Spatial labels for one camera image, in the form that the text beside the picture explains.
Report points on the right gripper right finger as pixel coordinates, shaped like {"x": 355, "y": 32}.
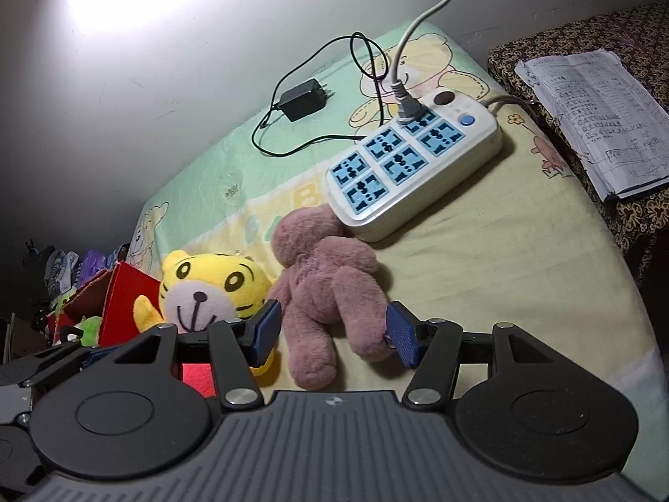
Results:
{"x": 430, "y": 348}

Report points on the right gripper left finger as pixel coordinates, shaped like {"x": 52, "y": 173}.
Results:
{"x": 236, "y": 348}

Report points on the yellow tiger plush toy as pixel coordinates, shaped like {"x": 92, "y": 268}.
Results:
{"x": 198, "y": 290}

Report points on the pink plush teddy bear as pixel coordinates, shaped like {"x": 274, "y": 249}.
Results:
{"x": 328, "y": 277}

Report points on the red cardboard box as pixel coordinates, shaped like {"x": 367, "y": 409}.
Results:
{"x": 110, "y": 296}

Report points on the green plush toy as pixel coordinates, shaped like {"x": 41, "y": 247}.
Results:
{"x": 90, "y": 330}

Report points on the cartoon bear bed sheet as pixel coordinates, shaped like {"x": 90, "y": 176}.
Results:
{"x": 519, "y": 241}

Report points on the white blue power strip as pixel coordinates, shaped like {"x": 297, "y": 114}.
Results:
{"x": 400, "y": 169}

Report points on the black power adapter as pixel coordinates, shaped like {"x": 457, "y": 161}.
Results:
{"x": 303, "y": 100}

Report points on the printed paper sheets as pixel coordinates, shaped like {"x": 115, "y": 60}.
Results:
{"x": 608, "y": 118}

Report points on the patterned brown seat cushion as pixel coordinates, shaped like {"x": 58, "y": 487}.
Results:
{"x": 639, "y": 37}

